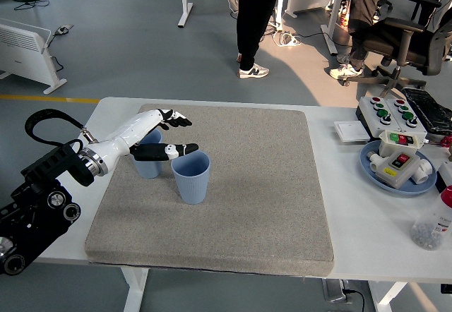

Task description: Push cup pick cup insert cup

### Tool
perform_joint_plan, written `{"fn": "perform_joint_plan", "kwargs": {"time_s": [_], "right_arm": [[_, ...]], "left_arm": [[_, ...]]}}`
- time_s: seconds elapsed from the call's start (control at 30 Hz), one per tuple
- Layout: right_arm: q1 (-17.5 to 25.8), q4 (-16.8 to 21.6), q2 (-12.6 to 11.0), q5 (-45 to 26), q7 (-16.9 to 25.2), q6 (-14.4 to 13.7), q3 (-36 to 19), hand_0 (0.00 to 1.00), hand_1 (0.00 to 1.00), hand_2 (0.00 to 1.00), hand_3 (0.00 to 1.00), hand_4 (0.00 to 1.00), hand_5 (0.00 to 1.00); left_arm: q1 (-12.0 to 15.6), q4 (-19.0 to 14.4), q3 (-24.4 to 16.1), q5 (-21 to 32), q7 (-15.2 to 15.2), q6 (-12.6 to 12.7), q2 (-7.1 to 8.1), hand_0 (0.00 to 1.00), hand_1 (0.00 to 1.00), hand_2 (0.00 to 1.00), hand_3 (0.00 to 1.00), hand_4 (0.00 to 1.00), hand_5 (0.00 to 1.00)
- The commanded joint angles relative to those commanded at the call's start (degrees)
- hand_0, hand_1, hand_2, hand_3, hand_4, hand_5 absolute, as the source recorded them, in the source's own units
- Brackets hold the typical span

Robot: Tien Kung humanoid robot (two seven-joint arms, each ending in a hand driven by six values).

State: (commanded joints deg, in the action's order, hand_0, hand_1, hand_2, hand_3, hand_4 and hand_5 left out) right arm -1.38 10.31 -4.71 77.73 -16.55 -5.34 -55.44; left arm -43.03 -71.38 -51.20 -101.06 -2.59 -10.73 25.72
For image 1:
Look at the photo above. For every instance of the light blue ribbed cup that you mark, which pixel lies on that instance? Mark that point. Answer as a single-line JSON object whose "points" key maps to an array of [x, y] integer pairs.
{"points": [[192, 188], [148, 169]]}

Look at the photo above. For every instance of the white wall switch plate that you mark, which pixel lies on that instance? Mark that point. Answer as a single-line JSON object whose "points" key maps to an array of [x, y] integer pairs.
{"points": [[351, 131]]}

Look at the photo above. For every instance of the small red object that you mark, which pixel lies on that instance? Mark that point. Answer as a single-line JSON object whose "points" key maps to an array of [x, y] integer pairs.
{"points": [[447, 142]]}

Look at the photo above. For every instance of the standing person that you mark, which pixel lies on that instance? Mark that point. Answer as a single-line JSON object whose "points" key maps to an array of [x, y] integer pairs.
{"points": [[252, 15]]}

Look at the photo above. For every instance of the white box black side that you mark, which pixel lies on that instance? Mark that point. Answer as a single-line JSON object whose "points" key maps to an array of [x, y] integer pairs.
{"points": [[445, 174]]}

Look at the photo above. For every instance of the white table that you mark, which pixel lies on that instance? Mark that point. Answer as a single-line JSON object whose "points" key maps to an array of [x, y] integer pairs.
{"points": [[353, 220]]}

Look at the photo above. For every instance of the grey-brown mat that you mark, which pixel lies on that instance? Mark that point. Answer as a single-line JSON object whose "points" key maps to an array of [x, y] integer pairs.
{"points": [[247, 192]]}

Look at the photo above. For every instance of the white desk leg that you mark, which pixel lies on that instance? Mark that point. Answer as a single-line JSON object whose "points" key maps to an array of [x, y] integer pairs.
{"points": [[334, 19], [185, 5]]}

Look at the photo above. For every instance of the white green-red switch box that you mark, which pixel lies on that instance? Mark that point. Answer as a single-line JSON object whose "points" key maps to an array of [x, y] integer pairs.
{"points": [[402, 144]]}

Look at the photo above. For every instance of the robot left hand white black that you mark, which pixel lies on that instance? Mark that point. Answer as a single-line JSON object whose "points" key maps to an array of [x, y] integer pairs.
{"points": [[134, 130]]}

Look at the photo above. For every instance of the white push-button control box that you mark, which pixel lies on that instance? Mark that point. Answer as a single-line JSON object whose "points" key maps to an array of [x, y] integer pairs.
{"points": [[409, 111], [374, 118]]}

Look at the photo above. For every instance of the seated person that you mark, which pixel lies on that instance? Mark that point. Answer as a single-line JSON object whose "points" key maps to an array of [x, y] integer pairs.
{"points": [[367, 5]]}

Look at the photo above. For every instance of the grey red-button switch box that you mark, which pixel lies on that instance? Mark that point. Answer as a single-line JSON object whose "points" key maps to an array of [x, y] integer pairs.
{"points": [[397, 172]]}

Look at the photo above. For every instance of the grey floor plug socket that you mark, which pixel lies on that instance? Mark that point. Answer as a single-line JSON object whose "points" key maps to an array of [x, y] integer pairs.
{"points": [[63, 29]]}

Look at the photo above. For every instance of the white pipe fitting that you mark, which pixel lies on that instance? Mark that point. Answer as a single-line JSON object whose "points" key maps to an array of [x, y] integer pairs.
{"points": [[423, 171], [375, 162]]}

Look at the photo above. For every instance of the clear bottle red cap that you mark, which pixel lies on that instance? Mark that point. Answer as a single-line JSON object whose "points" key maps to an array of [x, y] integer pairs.
{"points": [[432, 223]]}

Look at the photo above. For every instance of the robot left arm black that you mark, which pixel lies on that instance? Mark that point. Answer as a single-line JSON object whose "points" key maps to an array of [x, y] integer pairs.
{"points": [[35, 202]]}

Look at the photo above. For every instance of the black office chair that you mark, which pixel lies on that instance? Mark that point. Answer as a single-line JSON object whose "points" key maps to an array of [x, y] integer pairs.
{"points": [[416, 51]]}

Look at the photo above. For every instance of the blue plate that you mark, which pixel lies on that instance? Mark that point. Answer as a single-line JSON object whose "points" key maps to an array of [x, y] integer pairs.
{"points": [[427, 186]]}

